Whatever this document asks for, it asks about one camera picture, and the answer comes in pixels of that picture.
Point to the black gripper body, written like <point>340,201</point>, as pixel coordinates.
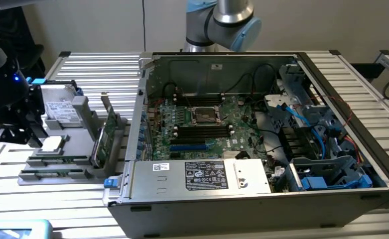
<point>4,94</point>

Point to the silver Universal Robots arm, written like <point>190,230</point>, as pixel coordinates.
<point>227,15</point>

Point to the green RAM stick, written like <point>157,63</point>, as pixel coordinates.
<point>58,157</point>
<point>51,171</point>

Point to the black RAM slot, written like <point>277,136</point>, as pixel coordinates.
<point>199,100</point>
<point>202,127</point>
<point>202,132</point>
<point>199,95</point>
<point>199,103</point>

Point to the blue plastic disk tab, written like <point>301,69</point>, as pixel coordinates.
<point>36,81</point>

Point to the silver hard disk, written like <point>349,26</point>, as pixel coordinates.
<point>60,109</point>

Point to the silver CPU chip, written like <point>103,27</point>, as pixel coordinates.
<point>52,144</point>

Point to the grey parts rack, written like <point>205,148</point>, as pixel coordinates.
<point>74,139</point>

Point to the black table end cap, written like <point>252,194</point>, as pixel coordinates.
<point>64,53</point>
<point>334,52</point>

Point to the green graphics card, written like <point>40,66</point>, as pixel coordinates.
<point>109,129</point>

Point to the black fabric object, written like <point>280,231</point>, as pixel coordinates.
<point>18,30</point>

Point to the blue case latch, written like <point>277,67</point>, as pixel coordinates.
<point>109,183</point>

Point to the teal plastic object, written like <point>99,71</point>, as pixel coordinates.
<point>15,230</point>

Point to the black expansion slot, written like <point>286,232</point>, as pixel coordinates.
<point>187,141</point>

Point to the blue expansion slot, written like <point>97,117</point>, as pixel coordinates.
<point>187,148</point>

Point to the silver power supply unit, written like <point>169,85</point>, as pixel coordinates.
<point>167,179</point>

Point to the CPU socket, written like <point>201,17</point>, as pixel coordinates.
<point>203,115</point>

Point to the black power supply label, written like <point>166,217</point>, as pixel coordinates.
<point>206,175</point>

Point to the green motherboard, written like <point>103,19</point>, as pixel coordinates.
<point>241,129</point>

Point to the open grey PC case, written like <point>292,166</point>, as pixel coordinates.
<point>214,214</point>

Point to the metal disk bay cage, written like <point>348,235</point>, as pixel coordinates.
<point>289,82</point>

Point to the grey plastic disk bay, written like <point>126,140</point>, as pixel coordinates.
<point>326,169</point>

